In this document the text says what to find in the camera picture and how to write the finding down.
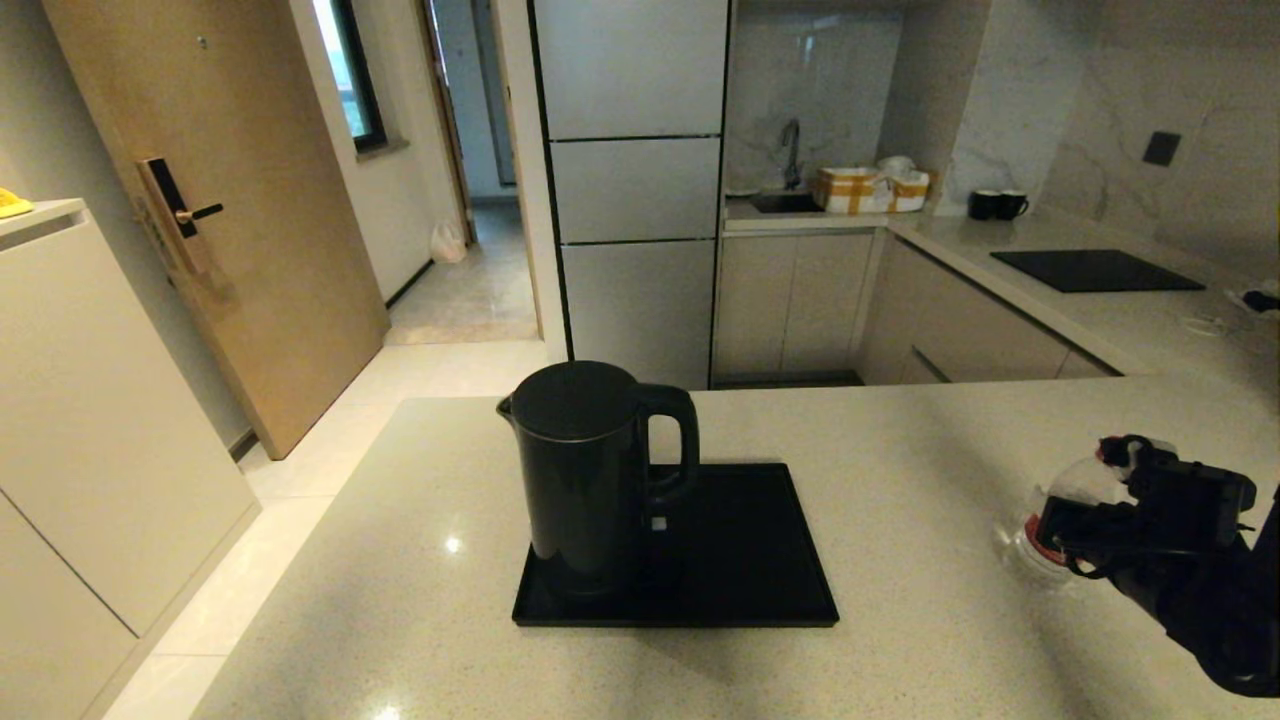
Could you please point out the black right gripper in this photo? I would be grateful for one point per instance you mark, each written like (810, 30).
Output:
(1160, 570)

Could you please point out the clear water bottle red cap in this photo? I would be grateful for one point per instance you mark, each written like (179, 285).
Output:
(1085, 488)

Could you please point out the black electric kettle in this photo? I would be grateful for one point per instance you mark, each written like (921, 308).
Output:
(580, 480)

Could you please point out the black induction cooktop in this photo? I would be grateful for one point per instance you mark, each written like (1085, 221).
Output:
(1095, 270)

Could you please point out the white power strip black plug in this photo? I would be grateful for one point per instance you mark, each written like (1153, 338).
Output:
(1260, 299)

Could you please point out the black mug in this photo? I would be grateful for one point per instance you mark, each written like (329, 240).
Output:
(1010, 204)
(982, 205)

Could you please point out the cardboard box with yellow tape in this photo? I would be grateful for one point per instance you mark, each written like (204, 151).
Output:
(848, 190)
(910, 190)

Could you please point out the beige kitchen base cabinets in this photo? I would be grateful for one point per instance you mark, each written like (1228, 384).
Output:
(790, 300)

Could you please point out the black rectangular serving tray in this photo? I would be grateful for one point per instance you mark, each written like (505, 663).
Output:
(740, 580)

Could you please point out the white crumpled bag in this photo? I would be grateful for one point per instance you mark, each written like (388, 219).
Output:
(895, 166)

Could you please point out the dark kitchen sink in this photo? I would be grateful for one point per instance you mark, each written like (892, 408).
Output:
(785, 202)

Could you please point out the metal kitchen faucet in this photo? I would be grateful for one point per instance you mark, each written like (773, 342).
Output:
(792, 148)

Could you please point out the tall white cabinet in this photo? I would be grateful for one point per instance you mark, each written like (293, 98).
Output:
(630, 200)

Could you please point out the white plastic bag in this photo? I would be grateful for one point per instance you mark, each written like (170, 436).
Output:
(449, 243)

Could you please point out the dark framed window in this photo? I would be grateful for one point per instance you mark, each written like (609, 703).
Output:
(352, 80)

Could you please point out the light wooden door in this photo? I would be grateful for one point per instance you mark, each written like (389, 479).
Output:
(260, 250)

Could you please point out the white storage cabinet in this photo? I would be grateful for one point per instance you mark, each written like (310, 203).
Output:
(90, 430)

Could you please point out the yellow object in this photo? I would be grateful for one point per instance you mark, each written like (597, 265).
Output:
(12, 204)

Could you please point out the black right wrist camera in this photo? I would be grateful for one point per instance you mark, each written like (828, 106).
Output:
(1200, 500)

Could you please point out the dark wall socket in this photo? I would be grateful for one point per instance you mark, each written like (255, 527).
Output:
(1161, 148)

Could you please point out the brown interior door frame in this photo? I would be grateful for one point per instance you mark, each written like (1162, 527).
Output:
(450, 150)

